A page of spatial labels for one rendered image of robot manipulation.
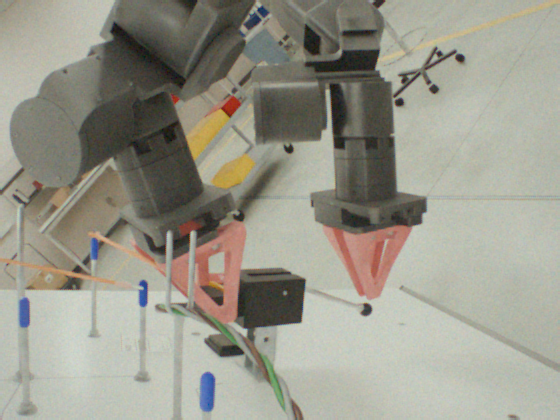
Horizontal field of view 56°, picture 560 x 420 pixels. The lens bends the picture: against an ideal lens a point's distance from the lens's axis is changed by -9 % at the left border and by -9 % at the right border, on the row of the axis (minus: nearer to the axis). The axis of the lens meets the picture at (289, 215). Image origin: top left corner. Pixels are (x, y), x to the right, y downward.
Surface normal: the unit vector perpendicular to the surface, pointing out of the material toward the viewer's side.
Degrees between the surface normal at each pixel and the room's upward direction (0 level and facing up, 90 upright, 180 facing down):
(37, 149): 77
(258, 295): 97
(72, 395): 50
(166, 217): 25
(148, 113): 96
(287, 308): 97
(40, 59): 90
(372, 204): 40
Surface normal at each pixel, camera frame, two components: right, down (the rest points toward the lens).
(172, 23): -0.20, 0.28
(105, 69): 0.51, -0.62
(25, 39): 0.45, 0.03
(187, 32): -0.38, 0.50
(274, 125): 0.09, 0.51
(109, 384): 0.08, -0.99
